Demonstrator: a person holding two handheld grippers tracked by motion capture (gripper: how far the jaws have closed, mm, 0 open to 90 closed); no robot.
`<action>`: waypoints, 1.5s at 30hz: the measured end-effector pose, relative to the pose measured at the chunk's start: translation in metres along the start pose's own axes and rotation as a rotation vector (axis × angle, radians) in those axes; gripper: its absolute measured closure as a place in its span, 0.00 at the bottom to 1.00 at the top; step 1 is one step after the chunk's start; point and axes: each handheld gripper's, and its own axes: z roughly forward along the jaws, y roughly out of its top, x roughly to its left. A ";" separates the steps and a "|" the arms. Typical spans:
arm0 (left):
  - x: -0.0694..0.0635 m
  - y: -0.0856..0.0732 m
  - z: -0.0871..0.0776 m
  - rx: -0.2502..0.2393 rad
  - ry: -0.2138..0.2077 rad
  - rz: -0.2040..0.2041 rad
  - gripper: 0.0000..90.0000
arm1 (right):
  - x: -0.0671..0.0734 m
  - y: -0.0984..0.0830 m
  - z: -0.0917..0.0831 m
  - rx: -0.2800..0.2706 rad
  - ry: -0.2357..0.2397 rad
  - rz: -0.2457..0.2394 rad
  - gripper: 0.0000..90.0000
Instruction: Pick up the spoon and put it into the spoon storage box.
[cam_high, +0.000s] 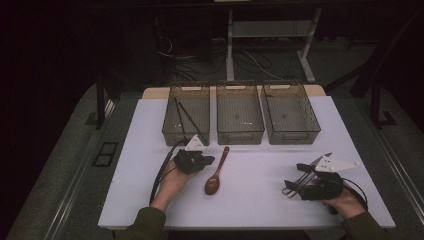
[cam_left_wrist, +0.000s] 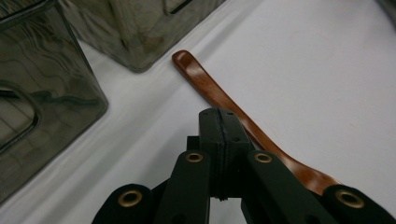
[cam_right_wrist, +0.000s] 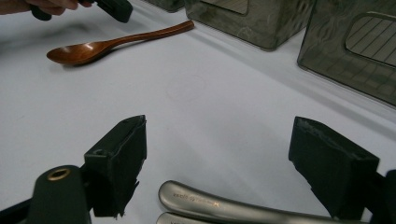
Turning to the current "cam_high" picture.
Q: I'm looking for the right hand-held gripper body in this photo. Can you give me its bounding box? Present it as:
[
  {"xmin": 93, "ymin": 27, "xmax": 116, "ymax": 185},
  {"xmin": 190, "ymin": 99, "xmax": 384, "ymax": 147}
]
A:
[{"xmin": 298, "ymin": 155, "xmax": 361, "ymax": 202}]

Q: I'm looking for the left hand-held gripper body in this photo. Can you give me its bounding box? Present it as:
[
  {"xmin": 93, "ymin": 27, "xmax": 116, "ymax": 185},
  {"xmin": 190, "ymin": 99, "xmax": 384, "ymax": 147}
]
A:
[{"xmin": 173, "ymin": 133, "xmax": 208, "ymax": 175}]

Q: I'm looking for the brown wooden spoon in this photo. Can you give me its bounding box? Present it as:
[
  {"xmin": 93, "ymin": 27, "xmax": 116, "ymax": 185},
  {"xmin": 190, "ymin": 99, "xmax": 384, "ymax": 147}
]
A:
[{"xmin": 203, "ymin": 145, "xmax": 231, "ymax": 196}]

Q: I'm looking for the black chopstick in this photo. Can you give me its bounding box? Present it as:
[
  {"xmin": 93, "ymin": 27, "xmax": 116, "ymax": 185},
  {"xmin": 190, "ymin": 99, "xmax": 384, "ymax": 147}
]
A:
[
  {"xmin": 173, "ymin": 96, "xmax": 187, "ymax": 138},
  {"xmin": 177, "ymin": 101, "xmax": 203, "ymax": 135}
]

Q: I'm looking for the smoky clear plastic bin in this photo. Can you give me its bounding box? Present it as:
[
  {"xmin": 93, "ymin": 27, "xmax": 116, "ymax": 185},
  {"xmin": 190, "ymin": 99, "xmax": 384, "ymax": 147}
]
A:
[
  {"xmin": 262, "ymin": 81, "xmax": 322, "ymax": 146},
  {"xmin": 161, "ymin": 83, "xmax": 211, "ymax": 147},
  {"xmin": 215, "ymin": 82, "xmax": 266, "ymax": 146}
]

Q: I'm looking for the person's right hand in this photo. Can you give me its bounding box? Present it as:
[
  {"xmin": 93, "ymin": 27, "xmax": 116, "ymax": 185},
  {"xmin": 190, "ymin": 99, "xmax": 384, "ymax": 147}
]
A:
[{"xmin": 319, "ymin": 190, "xmax": 367, "ymax": 221}]

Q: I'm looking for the person's left hand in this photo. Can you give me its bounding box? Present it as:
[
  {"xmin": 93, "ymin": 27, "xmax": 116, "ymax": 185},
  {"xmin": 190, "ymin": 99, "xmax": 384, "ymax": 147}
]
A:
[{"xmin": 155, "ymin": 159, "xmax": 195, "ymax": 205}]

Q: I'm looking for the white table cover sheet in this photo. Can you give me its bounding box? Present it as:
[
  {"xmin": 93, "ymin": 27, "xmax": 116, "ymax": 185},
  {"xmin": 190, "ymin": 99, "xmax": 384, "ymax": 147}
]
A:
[{"xmin": 97, "ymin": 95, "xmax": 397, "ymax": 230}]

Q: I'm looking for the black metal stand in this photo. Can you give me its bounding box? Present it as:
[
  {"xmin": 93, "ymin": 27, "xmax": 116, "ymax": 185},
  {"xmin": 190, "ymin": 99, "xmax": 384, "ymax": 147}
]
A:
[{"xmin": 369, "ymin": 76, "xmax": 398, "ymax": 130}]

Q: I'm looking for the white metal stand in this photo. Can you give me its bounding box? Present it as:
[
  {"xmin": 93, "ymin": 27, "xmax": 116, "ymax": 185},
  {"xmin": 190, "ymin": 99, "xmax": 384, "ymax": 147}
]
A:
[{"xmin": 225, "ymin": 7, "xmax": 323, "ymax": 84}]

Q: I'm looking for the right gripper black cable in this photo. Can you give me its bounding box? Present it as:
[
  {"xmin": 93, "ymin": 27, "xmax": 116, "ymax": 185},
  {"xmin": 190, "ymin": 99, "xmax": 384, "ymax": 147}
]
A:
[{"xmin": 343, "ymin": 177, "xmax": 369, "ymax": 212}]

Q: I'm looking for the metal floor rail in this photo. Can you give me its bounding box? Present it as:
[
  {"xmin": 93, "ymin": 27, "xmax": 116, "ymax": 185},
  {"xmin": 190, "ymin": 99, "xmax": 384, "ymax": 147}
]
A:
[
  {"xmin": 374, "ymin": 128, "xmax": 424, "ymax": 216},
  {"xmin": 43, "ymin": 99, "xmax": 116, "ymax": 240}
]

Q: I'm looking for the black floor cable bundle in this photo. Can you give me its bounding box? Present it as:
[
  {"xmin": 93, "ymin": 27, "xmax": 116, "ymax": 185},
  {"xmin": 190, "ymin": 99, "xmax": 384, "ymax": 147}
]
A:
[{"xmin": 159, "ymin": 35, "xmax": 228, "ymax": 83}]

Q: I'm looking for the white floor cable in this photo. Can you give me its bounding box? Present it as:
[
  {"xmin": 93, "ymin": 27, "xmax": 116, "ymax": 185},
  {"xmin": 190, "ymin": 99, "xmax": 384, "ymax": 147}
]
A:
[{"xmin": 242, "ymin": 49, "xmax": 285, "ymax": 81}]

